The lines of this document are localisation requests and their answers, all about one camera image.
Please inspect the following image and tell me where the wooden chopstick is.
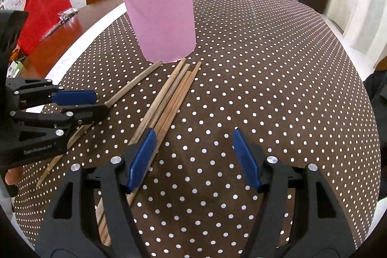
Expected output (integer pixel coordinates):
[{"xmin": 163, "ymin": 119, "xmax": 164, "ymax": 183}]
[
  {"xmin": 129, "ymin": 58, "xmax": 186, "ymax": 145},
  {"xmin": 96, "ymin": 70, "xmax": 193, "ymax": 225},
  {"xmin": 96, "ymin": 61, "xmax": 201, "ymax": 246},
  {"xmin": 36, "ymin": 61, "xmax": 163, "ymax": 188},
  {"xmin": 148, "ymin": 64, "xmax": 190, "ymax": 128}
]

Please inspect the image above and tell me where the left hand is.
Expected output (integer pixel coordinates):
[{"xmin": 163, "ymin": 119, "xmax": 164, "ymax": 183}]
[{"xmin": 5, "ymin": 166, "xmax": 23, "ymax": 186}]

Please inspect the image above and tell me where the red bag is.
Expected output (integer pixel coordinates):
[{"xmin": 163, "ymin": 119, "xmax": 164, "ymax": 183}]
[{"xmin": 18, "ymin": 0, "xmax": 72, "ymax": 55}]

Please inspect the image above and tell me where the small plastic packet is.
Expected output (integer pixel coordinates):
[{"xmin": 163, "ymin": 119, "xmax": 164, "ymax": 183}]
[{"xmin": 58, "ymin": 8, "xmax": 78, "ymax": 23}]

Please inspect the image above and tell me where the pink cup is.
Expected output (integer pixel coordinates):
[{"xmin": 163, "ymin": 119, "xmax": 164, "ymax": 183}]
[{"xmin": 124, "ymin": 0, "xmax": 196, "ymax": 64}]

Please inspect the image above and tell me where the brown polka dot tablecloth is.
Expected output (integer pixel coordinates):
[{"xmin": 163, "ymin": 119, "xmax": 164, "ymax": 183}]
[{"xmin": 14, "ymin": 0, "xmax": 380, "ymax": 257}]

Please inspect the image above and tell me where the dark jacket on chair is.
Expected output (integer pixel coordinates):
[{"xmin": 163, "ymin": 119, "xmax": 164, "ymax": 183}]
[{"xmin": 362, "ymin": 56, "xmax": 387, "ymax": 156}]

